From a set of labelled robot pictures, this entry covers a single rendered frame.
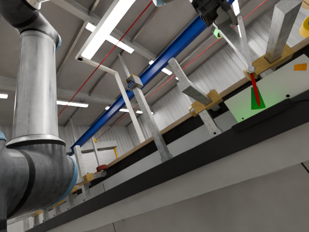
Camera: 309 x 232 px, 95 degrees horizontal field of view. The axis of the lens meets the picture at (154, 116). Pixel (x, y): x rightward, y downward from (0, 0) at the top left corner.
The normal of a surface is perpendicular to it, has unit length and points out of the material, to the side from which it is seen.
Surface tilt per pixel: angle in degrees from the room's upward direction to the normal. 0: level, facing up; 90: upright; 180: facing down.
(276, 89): 90
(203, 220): 90
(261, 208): 90
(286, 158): 90
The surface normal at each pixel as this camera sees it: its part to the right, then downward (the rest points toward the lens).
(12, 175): 0.97, -0.25
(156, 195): -0.56, -0.09
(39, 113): 0.65, -0.45
